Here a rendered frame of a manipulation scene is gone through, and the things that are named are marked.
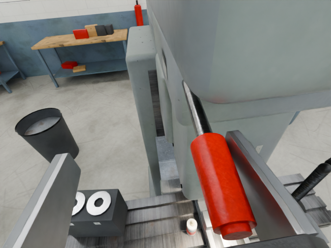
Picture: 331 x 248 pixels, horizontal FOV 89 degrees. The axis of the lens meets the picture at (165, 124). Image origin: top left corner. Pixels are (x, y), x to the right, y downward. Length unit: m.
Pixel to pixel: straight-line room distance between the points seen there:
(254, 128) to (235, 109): 0.11
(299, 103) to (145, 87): 0.58
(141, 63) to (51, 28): 4.32
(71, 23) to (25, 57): 1.45
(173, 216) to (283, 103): 0.72
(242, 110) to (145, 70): 0.53
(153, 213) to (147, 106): 0.50
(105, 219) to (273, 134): 0.60
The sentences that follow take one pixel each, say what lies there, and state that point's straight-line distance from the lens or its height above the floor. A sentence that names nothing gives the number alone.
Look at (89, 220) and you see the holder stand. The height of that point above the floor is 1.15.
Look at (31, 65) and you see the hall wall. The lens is 5.51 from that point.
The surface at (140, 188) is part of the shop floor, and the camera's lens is 2.05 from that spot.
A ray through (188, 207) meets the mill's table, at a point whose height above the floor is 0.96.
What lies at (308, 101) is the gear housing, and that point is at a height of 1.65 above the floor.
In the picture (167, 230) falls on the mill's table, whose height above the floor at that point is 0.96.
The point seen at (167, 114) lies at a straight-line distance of 0.49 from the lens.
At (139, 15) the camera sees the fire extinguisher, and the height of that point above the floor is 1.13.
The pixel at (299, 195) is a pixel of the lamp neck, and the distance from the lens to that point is 0.36.
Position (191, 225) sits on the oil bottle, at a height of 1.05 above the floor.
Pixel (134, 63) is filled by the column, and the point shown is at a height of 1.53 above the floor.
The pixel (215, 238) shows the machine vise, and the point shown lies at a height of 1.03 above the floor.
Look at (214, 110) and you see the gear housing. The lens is 0.21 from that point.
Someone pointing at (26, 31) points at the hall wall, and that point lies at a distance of 5.19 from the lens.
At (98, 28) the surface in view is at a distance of 4.13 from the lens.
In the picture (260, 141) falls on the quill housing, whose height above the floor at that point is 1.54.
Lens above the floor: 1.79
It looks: 42 degrees down
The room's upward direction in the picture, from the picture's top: 5 degrees counter-clockwise
